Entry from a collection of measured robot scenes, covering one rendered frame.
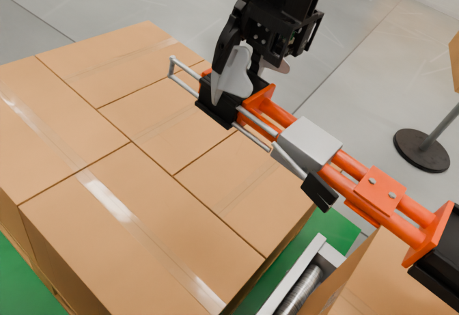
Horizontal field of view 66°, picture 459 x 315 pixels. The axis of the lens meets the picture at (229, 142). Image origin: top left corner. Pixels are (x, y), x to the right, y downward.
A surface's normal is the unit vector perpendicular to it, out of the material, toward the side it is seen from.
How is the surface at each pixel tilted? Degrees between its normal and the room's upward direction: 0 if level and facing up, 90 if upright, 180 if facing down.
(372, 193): 0
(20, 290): 0
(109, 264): 0
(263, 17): 90
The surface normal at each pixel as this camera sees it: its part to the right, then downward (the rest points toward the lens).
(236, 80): -0.53, 0.21
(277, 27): -0.64, 0.44
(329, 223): 0.22, -0.68
